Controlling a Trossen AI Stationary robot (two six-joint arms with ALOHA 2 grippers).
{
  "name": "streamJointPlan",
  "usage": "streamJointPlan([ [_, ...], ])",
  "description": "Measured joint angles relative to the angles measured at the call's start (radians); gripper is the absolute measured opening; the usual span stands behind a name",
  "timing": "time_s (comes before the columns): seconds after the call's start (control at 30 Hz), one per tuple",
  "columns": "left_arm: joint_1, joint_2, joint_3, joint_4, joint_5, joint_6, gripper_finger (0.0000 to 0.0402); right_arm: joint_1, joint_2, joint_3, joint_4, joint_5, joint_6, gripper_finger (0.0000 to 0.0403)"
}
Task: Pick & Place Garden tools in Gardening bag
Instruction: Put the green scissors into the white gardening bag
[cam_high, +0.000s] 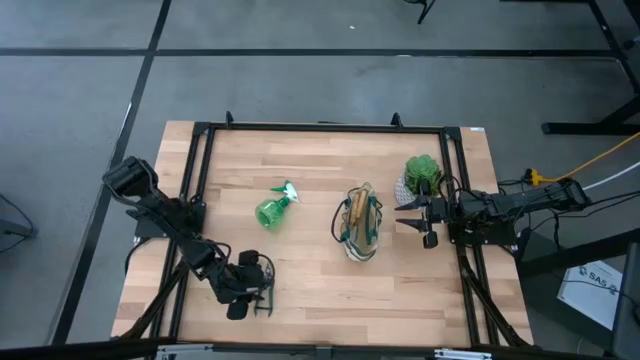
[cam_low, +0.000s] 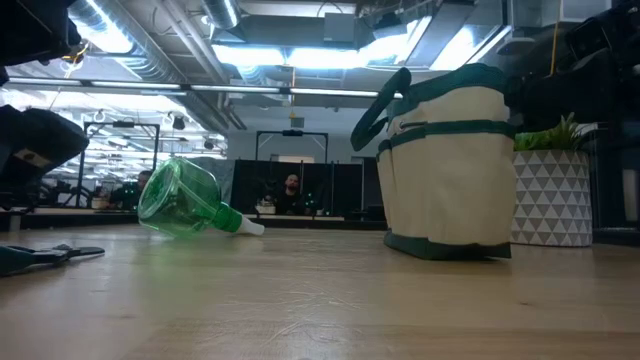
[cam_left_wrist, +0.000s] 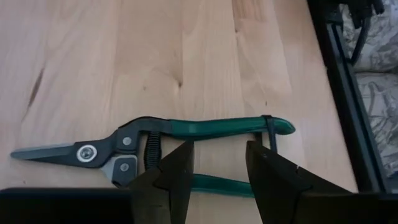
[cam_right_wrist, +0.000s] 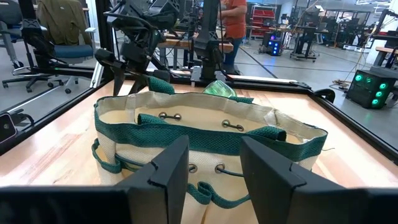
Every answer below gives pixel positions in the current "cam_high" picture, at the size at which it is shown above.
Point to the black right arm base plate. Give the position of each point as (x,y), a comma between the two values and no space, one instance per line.
(500,239)

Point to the white label sticker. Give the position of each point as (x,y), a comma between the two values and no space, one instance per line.
(477,129)

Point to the green plastic spray bottle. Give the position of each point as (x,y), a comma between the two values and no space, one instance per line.
(272,215)

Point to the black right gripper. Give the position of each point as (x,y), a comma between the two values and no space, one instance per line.
(436,212)

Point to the black desk leg frame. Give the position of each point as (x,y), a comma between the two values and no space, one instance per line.
(575,128)

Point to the silver metal bracket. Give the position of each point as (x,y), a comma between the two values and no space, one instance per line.
(462,355)

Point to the black aluminium table frame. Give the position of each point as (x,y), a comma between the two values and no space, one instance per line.
(325,127)

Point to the white SAS printed box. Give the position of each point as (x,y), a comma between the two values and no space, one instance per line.
(590,295)

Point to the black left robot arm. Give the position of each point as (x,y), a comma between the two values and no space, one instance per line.
(170,220)

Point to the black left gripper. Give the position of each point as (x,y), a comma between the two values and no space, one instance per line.
(240,280)

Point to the white triangle-patterned plant pot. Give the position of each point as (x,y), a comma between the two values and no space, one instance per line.
(402,192)

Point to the black side stand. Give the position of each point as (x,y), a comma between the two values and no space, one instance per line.
(575,255)

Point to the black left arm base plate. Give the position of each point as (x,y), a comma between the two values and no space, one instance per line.
(145,231)

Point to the dark green pruning shears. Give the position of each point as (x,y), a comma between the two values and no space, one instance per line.
(271,306)

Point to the green succulent plant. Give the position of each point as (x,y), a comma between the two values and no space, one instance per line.
(422,170)

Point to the beige green gardening bag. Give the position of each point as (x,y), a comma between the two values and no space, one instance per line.
(360,250)

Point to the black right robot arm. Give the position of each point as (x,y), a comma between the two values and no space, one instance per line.
(525,202)

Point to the black chair leg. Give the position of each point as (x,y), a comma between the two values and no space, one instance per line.
(425,12)

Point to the grey equipment base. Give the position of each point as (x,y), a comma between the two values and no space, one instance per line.
(15,230)

